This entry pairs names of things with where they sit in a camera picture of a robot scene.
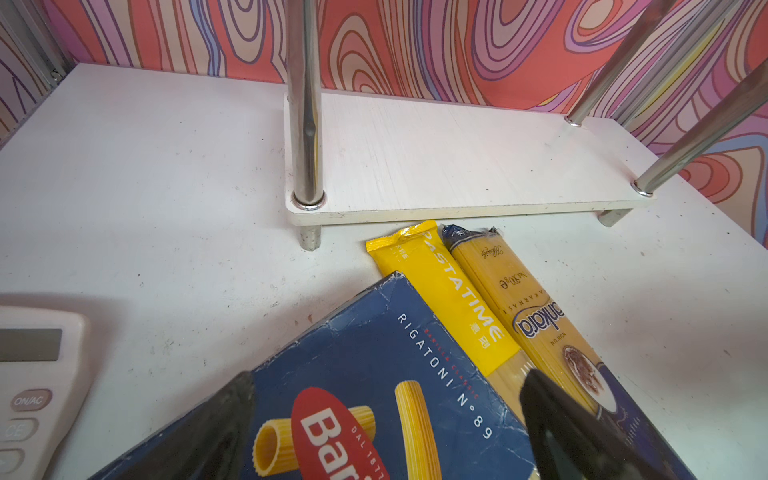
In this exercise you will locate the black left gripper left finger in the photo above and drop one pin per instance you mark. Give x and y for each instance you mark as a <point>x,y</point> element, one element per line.
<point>211,443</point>

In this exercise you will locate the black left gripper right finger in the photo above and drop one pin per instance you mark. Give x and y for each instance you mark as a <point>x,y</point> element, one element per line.
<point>568,443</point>

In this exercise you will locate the blue Ankara spaghetti bag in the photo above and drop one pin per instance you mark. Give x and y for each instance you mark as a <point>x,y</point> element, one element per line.
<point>555,346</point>

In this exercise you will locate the yellow Pastatime spaghetti bag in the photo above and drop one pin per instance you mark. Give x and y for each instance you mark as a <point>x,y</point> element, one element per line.
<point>419,253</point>

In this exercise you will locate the white two-tier shelf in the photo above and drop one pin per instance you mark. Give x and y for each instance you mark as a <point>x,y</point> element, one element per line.
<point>353,159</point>

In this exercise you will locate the white pink calculator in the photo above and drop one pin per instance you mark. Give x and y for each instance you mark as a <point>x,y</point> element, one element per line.
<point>45,378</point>

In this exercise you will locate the blue Barilla rigatoni box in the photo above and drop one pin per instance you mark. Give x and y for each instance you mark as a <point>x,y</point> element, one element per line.
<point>377,390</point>

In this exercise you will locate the aluminium frame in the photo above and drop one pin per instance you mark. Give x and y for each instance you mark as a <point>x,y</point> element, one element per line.
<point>32,31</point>

